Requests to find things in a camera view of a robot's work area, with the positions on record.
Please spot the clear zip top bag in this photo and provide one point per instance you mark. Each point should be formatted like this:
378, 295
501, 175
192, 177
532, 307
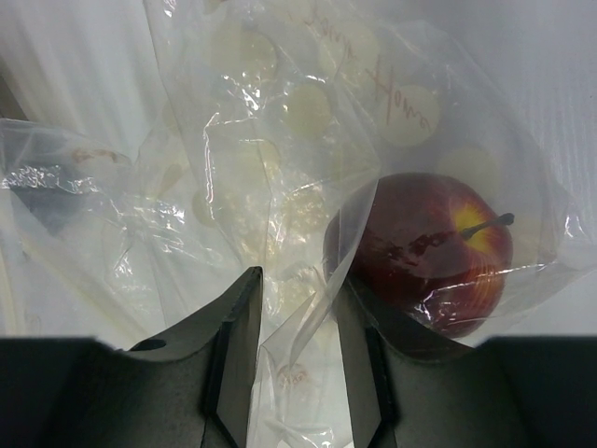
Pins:
165, 147

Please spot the dark red toy plum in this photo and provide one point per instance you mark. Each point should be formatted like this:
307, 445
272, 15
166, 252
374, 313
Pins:
431, 247

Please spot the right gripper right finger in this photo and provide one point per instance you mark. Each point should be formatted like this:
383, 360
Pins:
408, 386

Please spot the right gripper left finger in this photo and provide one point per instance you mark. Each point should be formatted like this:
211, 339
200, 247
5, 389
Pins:
188, 386

